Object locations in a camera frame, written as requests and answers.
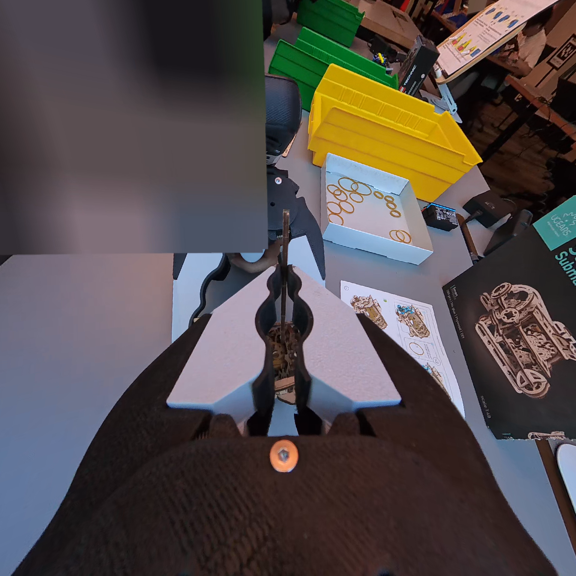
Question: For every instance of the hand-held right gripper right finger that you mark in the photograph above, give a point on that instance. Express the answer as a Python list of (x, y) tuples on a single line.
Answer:
[(342, 360)]

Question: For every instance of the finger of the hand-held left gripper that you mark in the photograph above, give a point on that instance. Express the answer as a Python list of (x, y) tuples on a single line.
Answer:
[(306, 256), (184, 301)]

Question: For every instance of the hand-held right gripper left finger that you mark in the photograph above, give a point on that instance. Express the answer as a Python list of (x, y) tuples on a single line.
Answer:
[(225, 360)]

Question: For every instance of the thin dark wooden stick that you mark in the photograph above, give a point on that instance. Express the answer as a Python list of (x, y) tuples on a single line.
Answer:
[(285, 243)]

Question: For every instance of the wooden model car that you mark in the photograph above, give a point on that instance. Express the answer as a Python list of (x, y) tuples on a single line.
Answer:
[(283, 351)]

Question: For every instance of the black model kit box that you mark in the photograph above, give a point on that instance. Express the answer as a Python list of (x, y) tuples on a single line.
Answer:
[(477, 391)]

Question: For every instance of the illustrated instruction booklet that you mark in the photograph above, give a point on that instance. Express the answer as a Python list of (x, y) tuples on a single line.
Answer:
[(387, 333)]

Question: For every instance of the white cardboard tray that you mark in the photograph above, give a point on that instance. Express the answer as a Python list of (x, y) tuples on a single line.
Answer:
[(369, 222)]

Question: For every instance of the group of tan rubber bands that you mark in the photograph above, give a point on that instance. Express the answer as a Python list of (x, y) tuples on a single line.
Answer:
[(390, 203)]

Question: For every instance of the yellow plastic bin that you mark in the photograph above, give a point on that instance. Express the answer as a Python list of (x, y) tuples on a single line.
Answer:
[(382, 135)]

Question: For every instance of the large green plastic bin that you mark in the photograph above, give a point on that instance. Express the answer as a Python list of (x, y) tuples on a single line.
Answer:
[(297, 67)]

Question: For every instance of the small black blue device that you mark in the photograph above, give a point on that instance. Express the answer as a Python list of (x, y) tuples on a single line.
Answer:
[(438, 216)]

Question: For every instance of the small blue yellow toy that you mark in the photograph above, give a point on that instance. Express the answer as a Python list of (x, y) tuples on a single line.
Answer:
[(381, 57)]

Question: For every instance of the black power adapter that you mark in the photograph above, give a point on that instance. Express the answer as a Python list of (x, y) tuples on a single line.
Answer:
[(488, 207)]

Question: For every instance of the small green plastic bin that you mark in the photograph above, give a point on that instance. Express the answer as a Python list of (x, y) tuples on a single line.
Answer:
[(328, 18)]

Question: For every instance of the white easel stand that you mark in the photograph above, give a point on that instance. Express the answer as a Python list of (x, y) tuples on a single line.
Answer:
[(447, 99)]

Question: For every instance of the narrow black cardboard box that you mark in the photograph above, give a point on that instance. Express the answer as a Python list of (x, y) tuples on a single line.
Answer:
[(418, 63)]

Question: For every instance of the black wedge stand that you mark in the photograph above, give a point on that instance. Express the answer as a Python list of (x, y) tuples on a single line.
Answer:
[(508, 234)]

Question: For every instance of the brown background table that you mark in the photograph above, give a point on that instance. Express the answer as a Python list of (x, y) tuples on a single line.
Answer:
[(391, 22)]

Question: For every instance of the white chart poster board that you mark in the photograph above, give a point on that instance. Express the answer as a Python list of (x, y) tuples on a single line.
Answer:
[(486, 31)]

